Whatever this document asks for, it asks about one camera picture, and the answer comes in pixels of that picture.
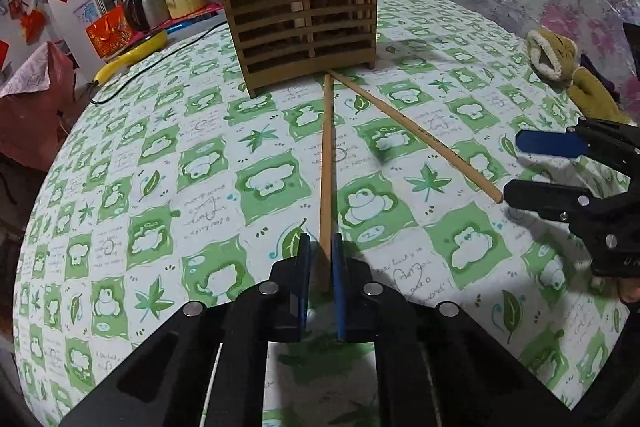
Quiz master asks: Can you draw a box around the white refrigerator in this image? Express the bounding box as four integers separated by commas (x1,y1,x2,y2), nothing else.
34,0,117,75

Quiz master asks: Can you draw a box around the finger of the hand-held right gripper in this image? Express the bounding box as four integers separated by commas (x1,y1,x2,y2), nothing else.
502,178,599,223
515,129,592,158

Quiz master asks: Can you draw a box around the red printed box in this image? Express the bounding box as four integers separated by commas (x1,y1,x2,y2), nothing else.
84,4,134,58

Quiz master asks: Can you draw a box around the olive fleece-lined glove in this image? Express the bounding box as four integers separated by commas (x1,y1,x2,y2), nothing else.
526,28,638,126

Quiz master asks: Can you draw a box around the slatted wooden chopstick holder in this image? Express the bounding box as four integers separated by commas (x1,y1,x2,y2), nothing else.
215,0,382,100

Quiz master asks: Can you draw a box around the black silver rice cooker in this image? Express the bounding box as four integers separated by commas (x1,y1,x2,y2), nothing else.
122,0,172,34

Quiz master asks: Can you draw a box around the yellow long tool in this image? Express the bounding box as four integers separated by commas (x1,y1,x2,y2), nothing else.
91,29,169,88

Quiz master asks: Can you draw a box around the black power cable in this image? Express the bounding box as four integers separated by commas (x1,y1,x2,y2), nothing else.
89,19,229,106

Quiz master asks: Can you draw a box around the long wooden chopstick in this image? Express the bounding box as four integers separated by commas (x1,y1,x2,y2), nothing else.
319,73,335,297
328,71,505,205

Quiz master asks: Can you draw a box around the red cloth cover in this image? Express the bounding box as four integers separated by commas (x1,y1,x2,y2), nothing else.
0,41,82,174

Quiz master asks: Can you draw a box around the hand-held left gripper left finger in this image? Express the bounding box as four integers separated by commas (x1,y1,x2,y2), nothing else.
59,232,313,427

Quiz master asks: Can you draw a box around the green patterned tablecloth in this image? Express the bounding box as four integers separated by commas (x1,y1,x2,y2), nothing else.
12,0,633,427

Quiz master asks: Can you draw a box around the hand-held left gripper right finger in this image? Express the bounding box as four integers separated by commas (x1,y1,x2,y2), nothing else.
332,233,585,427

